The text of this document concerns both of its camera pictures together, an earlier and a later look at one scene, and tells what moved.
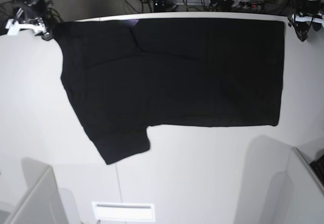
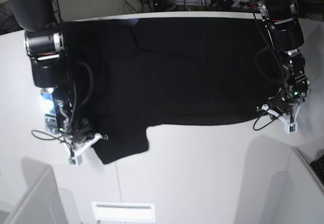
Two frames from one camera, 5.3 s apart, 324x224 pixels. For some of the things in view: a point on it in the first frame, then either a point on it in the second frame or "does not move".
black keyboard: x=317 y=166 does not move
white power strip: x=203 y=0 does not move
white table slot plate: x=124 y=211 does not move
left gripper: x=29 y=3 to x=57 y=103
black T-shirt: x=125 y=76 does not move
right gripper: x=309 y=1 to x=297 y=85
